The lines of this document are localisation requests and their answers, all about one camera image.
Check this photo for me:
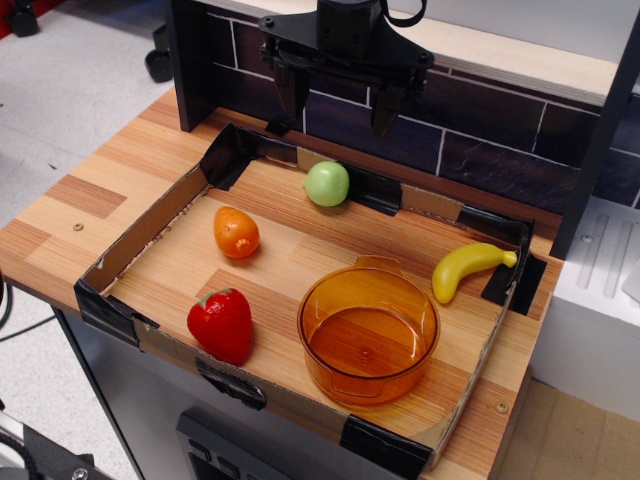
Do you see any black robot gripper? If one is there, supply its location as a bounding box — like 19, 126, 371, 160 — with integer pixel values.
259, 1, 434, 138

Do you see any black office chair wheel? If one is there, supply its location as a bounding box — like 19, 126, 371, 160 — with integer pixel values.
144, 25, 173, 83

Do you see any black device bottom left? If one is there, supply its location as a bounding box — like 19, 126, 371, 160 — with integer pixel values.
1, 404, 100, 479

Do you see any orange toy carrot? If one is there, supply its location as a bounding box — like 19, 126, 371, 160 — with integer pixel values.
213, 206, 260, 259

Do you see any green toy apple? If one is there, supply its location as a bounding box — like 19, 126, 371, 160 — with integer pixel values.
303, 161, 350, 207

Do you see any red toy strawberry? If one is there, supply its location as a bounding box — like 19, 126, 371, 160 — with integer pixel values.
187, 288, 252, 365

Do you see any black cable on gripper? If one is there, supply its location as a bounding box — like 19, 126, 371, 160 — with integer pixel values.
380, 0, 427, 29

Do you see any transparent orange plastic pot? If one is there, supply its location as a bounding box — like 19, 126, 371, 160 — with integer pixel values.
297, 256, 441, 406

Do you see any yellow toy banana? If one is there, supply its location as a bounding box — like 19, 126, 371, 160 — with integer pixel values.
431, 243, 518, 304

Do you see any cardboard fence with black tape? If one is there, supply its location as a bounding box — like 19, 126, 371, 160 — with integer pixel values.
71, 124, 557, 479

